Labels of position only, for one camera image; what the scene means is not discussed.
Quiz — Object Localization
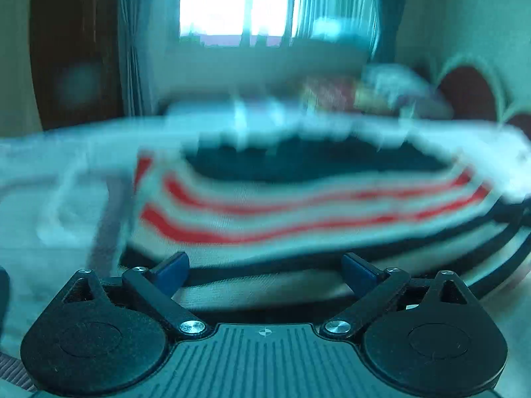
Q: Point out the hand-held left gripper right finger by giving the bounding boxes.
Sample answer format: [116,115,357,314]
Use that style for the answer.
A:
[319,252,471,337]

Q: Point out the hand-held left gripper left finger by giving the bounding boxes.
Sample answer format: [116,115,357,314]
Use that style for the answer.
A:
[61,251,208,337]

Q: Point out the striped knit sweater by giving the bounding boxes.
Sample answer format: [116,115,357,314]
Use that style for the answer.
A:
[118,133,531,300]

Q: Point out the patterned bed sheet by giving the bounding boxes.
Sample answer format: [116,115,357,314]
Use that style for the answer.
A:
[0,99,531,398]

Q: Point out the red printed pillow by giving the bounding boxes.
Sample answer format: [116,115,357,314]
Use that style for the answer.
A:
[300,76,396,115]

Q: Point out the striped pillow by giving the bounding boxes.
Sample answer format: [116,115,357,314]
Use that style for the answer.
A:
[360,64,441,113]

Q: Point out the red scalloped headboard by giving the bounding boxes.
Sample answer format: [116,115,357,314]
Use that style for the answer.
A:
[429,55,531,142]

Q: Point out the teal curtain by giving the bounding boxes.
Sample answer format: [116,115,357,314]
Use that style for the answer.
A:
[118,0,184,117]
[368,0,416,66]

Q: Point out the pale bundled cloth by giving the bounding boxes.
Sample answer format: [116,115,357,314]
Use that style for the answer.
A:
[313,17,375,43]

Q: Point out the dark wooden door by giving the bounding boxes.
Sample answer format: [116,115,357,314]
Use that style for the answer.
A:
[31,0,126,132]

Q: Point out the window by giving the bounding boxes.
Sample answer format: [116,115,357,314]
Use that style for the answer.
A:
[178,0,379,49]

